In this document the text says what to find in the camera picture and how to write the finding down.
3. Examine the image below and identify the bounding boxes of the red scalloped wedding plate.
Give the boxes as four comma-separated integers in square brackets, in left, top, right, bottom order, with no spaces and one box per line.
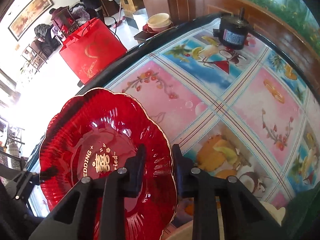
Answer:
[40,88,177,239]

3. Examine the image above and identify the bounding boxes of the cream stacked bowls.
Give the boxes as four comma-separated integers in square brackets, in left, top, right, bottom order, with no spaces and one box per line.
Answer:
[147,13,172,33]

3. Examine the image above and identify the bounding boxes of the cream scalloped plate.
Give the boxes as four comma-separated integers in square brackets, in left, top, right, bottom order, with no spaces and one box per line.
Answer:
[260,201,286,226]

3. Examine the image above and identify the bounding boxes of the dark green plate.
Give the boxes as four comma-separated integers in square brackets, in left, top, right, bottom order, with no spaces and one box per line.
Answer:
[282,183,320,240]

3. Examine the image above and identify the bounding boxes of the colourful patterned tablecloth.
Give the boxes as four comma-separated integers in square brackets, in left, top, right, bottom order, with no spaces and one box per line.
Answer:
[76,16,319,239]

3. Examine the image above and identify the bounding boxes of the red gift bag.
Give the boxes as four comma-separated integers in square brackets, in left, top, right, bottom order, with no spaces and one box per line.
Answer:
[59,18,127,83]

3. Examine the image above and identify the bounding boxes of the black electric motor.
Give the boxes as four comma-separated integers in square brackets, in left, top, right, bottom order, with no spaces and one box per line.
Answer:
[213,8,253,50]

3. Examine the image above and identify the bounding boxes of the wooden cabinet counter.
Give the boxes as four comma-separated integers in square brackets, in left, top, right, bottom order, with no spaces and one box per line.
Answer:
[117,0,320,91]

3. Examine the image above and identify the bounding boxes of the framed wall painting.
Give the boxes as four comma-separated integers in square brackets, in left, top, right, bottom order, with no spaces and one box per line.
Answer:
[8,0,54,41]

